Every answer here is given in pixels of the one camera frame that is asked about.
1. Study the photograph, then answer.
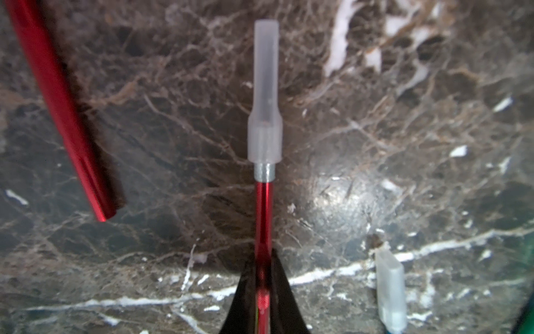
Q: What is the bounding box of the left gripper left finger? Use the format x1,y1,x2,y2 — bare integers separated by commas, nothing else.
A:
219,256,256,334

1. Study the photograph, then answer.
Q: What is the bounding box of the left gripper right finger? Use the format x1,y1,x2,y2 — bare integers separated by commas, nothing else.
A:
270,249,310,334

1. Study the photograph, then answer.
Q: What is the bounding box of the red carving knife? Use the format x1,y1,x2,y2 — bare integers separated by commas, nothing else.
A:
248,19,283,333
4,1,116,222

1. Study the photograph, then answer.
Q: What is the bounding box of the blue carving knife left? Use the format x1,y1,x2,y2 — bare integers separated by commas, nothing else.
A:
374,244,407,333

